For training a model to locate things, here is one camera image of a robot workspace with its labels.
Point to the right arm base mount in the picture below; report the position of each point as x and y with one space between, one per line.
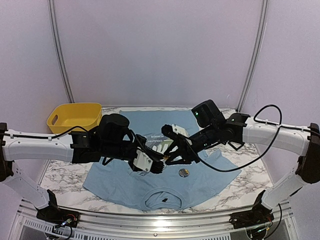
249 218

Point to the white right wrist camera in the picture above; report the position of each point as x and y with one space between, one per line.
172 130

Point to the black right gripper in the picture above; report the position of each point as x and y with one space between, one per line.
186 154

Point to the right aluminium corner post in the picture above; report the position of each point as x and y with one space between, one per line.
255 54

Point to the aluminium front rail frame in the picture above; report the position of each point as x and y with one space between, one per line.
92 225

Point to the black brooch box lid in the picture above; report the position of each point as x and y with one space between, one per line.
235 145

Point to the yellow plastic basket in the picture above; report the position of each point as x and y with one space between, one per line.
85 114

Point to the left aluminium corner post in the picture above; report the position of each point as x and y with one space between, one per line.
59 51

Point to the round white brooch badge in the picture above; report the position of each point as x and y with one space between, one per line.
183 173

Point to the light blue printed t-shirt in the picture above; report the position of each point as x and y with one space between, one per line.
145 191

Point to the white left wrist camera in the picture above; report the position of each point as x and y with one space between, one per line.
141 163

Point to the aluminium corner post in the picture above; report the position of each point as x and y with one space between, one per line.
255 54
59 51

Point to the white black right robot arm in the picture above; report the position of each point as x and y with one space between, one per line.
242 128

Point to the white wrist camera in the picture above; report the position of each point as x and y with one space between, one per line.
141 163
172 130

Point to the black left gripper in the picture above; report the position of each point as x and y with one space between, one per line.
151 153

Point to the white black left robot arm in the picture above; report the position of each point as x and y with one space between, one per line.
76 145

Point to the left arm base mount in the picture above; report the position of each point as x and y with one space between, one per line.
58 216

